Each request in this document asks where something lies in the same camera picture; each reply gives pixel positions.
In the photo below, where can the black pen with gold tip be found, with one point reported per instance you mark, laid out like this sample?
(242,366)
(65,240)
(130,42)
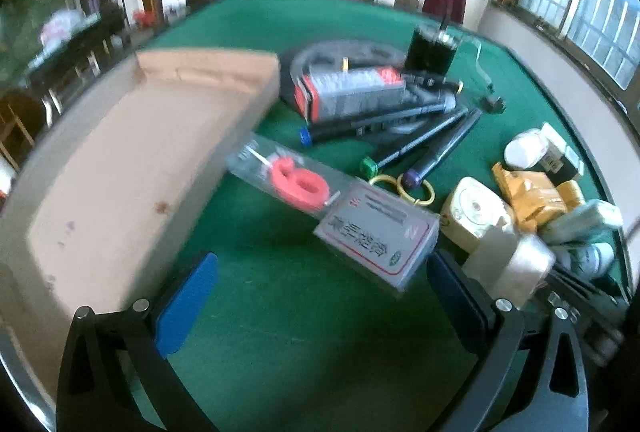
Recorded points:
(430,81)

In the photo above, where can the pale green case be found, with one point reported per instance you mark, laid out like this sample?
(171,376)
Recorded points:
(585,219)

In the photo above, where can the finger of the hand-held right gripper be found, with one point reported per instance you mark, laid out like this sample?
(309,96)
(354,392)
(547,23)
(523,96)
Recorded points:
(585,284)

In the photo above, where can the yellow jar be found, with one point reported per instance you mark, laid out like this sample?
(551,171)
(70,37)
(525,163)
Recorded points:
(570,194)

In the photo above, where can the black marker with purple cap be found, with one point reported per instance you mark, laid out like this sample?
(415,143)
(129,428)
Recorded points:
(445,149)

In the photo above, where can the cardboard box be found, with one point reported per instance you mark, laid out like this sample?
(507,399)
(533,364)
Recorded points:
(125,161)

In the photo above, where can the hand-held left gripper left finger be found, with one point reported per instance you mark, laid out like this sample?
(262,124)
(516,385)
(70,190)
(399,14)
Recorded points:
(187,307)

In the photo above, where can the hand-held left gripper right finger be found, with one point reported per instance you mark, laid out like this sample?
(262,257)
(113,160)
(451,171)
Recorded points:
(452,307)

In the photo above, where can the cream round device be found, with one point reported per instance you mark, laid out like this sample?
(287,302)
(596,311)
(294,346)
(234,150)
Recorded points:
(472,212)

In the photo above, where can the black cup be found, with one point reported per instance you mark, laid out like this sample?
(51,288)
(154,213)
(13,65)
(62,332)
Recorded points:
(430,51)

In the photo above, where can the beige plastic object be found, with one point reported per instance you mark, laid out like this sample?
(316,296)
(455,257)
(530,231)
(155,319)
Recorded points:
(515,267)

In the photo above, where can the white printed bottle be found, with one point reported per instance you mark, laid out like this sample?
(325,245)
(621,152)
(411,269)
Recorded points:
(590,257)

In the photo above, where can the pink number candle pack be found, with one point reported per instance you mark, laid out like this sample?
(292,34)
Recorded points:
(295,182)

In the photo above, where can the grey toy wheel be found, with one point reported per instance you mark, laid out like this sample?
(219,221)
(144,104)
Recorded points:
(330,51)

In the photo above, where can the yellow crumpled packet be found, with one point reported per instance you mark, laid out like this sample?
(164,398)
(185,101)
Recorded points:
(530,197)

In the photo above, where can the black marker with green cap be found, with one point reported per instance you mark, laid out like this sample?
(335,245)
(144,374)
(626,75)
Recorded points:
(415,141)

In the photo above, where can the green wall painting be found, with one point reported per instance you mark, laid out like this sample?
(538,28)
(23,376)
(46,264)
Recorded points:
(30,1)

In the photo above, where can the black marker with blue cap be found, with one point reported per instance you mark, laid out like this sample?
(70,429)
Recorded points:
(350,127)

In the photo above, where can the red and grey box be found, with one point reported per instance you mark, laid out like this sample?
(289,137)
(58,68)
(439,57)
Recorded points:
(350,91)

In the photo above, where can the grey box with red border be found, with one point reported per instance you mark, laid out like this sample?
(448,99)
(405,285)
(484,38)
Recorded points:
(375,237)

